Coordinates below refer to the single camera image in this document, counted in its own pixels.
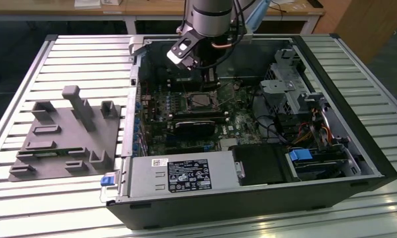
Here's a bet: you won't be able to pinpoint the perforated metal drive cage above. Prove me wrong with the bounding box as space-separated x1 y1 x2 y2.
260 48 328 115

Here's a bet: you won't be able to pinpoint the pale blue teach pendant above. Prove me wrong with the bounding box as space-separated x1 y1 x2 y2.
244 0 272 33

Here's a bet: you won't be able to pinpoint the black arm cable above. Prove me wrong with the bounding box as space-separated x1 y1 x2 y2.
230 0 252 45

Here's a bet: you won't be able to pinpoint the black graphics card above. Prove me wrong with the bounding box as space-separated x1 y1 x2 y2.
172 120 216 138

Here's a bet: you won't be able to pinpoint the CPU socket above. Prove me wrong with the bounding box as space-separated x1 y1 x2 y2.
184 91 219 111

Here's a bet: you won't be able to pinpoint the grey parts rack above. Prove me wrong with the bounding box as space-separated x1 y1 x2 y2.
7 85 123 183

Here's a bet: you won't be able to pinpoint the black internal cables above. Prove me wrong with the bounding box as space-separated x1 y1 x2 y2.
255 114 292 144

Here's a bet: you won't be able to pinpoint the white box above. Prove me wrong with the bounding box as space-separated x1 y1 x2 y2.
75 0 100 10

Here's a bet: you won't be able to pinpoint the black drive bay box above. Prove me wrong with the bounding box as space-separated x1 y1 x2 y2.
234 146 292 185

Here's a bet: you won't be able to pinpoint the wooden desk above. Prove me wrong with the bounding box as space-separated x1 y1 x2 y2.
0 0 327 35

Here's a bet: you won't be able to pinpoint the wooden cabinet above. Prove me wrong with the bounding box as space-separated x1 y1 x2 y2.
334 0 397 65

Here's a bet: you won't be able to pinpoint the green motherboard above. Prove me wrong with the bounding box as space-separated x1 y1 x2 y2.
140 74 266 157

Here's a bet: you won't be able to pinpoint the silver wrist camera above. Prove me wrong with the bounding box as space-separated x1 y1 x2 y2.
167 29 200 70

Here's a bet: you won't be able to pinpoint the yellow orange power wires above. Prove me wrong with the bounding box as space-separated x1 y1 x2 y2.
295 121 335 147

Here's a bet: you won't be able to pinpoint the blue case latch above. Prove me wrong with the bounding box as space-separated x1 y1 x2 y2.
100 175 116 187

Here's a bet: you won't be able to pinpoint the blue disk carrier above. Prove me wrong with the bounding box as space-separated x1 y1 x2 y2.
288 148 315 162

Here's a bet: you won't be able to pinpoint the black grey PC case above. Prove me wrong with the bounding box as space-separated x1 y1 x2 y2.
99 33 397 230

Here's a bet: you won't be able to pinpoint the silver top CPU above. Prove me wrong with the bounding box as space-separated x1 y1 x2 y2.
191 95 212 108

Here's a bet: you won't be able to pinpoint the silver power supply unit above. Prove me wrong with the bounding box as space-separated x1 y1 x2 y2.
118 151 244 199

